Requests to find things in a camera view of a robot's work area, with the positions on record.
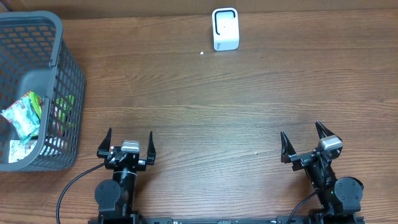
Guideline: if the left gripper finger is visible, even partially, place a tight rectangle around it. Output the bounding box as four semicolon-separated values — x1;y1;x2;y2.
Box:
146;131;156;165
96;128;112;158

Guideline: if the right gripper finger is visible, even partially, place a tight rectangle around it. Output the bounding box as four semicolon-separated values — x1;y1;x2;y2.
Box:
280;131;297;164
315;120;341;140

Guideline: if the teal snack packet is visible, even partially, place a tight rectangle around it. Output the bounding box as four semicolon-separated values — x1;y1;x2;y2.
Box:
1;91;42;143

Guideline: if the green snack bag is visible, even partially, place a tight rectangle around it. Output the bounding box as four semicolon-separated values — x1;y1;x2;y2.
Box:
52;95;75;136

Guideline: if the white cosmetic tube gold cap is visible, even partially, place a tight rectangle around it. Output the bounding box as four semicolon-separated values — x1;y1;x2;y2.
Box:
8;139;37;163

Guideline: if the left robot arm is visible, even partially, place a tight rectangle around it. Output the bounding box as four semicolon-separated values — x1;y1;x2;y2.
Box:
95;129;156;223

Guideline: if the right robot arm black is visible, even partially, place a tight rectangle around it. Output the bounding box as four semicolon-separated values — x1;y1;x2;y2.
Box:
280;121;364;223

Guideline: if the white barcode scanner stand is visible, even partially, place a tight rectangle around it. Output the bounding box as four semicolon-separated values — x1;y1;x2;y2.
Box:
211;7;240;51

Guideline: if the grey plastic mesh basket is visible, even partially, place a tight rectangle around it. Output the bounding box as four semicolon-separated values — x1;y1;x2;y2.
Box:
1;11;85;172

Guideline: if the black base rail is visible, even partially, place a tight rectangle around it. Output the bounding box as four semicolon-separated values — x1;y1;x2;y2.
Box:
87;215;366;224

